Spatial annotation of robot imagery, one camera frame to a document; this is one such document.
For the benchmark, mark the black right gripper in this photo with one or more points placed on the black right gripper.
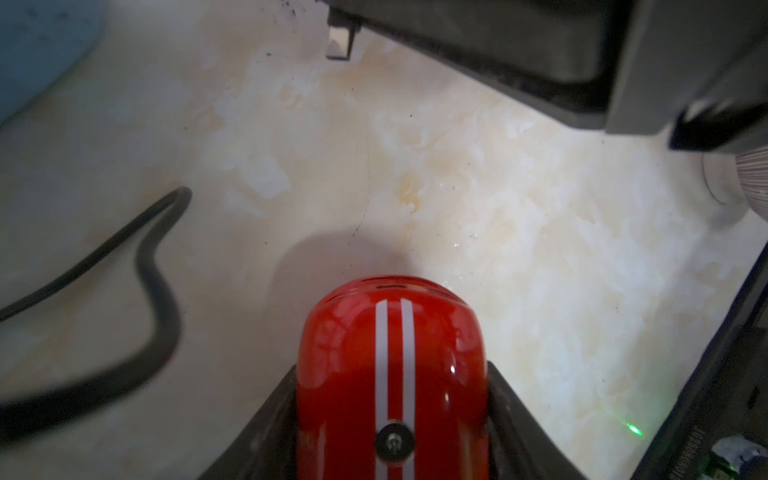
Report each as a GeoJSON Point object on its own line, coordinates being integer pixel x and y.
{"type": "Point", "coordinates": [695, 68]}

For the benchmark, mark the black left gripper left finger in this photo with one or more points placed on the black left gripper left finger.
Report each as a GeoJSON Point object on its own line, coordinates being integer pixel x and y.
{"type": "Point", "coordinates": [266, 447]}

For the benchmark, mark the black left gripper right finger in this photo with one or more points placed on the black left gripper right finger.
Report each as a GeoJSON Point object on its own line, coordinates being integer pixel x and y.
{"type": "Point", "coordinates": [519, 447]}

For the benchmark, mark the red electric shaver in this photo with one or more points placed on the red electric shaver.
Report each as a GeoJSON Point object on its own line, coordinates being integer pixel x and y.
{"type": "Point", "coordinates": [392, 383]}

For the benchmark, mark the blue square power cube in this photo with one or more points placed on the blue square power cube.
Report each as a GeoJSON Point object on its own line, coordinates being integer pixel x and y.
{"type": "Point", "coordinates": [41, 40]}

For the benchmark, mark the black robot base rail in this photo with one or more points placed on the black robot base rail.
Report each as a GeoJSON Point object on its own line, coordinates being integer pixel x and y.
{"type": "Point", "coordinates": [718, 427]}

